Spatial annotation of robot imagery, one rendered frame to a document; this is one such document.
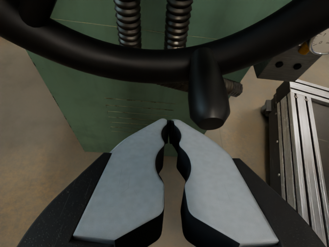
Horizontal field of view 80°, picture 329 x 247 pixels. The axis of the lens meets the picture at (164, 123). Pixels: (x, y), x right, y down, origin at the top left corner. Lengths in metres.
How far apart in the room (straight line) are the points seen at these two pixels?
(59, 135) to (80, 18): 0.64
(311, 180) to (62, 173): 0.87
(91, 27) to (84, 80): 0.14
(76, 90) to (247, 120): 0.83
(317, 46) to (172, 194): 0.66
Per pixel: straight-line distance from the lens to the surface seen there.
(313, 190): 0.80
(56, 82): 0.52
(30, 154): 0.95
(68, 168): 0.88
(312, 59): 0.44
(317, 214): 0.78
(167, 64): 0.16
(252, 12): 0.37
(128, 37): 0.22
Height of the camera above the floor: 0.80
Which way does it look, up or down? 59 degrees down
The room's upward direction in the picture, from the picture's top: 15 degrees clockwise
